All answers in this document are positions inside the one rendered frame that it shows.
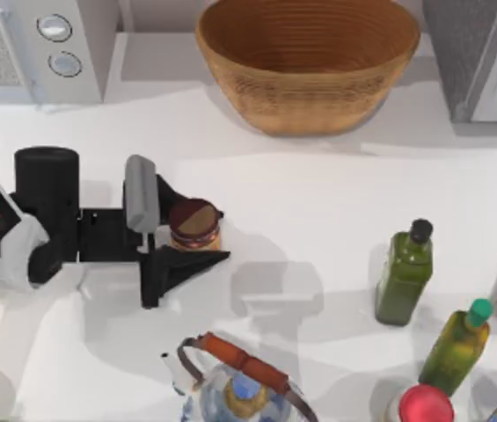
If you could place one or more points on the small jar with dark red lid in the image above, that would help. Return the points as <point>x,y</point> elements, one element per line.
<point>195,224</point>

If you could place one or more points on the pale grey rounded box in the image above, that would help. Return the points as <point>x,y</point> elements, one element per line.
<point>141,193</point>

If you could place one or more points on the pale microwave oven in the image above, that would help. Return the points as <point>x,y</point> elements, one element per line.
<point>85,53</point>

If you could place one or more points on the round microwave knob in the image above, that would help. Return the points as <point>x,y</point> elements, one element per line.
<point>65,63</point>
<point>54,27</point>

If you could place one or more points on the brown woven basket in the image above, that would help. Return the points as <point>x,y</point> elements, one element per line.
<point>305,88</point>

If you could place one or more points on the green bottle with black cap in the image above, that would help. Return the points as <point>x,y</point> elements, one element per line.
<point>402,277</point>

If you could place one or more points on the white bottle with red cap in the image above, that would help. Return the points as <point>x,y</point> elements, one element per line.
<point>426,404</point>

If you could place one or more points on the yellow-green bottle with green cap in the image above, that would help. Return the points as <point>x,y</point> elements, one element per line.
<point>455,351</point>

